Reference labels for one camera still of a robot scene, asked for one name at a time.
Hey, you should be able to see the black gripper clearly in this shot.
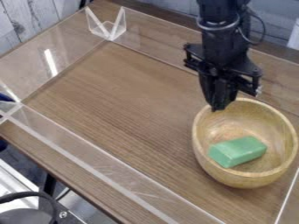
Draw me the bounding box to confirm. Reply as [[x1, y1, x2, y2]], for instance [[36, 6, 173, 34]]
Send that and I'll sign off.
[[183, 23, 261, 111]]

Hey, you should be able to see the green rectangular block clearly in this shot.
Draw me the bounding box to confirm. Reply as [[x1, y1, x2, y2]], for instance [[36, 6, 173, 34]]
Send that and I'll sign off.
[[208, 136, 267, 168]]

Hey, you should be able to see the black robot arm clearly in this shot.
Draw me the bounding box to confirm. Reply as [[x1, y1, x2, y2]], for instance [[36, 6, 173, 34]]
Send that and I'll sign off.
[[183, 0, 263, 111]]

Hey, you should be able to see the light wooden bowl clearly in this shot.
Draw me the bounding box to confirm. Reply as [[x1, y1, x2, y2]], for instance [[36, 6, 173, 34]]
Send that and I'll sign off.
[[191, 98, 299, 189]]

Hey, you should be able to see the blue object at edge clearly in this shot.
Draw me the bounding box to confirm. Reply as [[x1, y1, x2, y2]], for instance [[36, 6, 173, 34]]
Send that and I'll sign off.
[[0, 93, 15, 102]]

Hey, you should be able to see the clear acrylic tray enclosure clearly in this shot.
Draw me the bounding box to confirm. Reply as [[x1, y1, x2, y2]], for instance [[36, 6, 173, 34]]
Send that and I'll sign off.
[[0, 1, 299, 224]]

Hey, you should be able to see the black cable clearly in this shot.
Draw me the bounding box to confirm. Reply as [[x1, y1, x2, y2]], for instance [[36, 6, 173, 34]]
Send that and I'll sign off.
[[0, 191, 60, 224]]

